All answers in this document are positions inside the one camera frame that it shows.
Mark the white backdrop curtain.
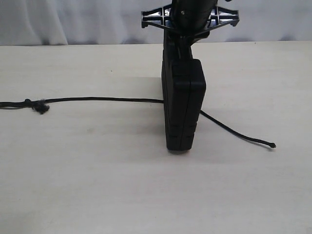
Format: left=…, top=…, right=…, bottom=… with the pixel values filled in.
left=0, top=0, right=312, bottom=45

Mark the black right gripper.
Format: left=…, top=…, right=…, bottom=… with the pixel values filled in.
left=141, top=0, right=239, bottom=43

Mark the black braided rope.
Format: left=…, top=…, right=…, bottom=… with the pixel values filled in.
left=0, top=97, right=277, bottom=149

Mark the black plastic carrying case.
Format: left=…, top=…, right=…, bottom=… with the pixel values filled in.
left=160, top=31, right=207, bottom=153

